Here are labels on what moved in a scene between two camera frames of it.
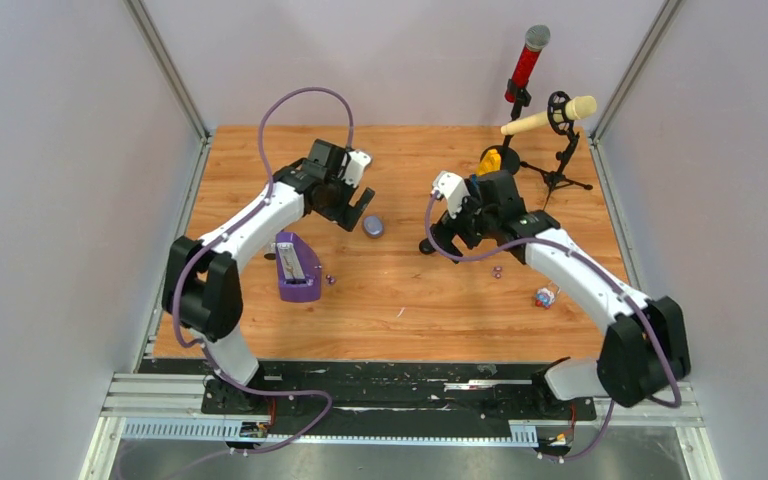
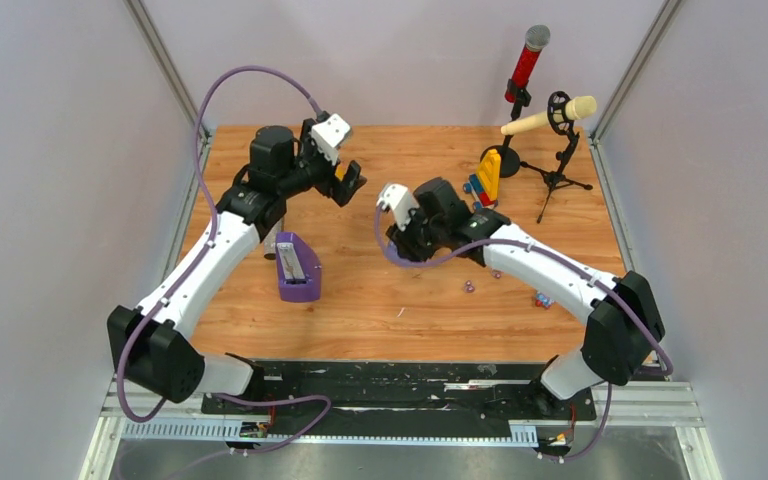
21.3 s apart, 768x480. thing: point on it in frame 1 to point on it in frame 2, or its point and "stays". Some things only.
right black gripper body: (474, 223) to (418, 239)
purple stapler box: (299, 269) stays
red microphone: (537, 37) stays
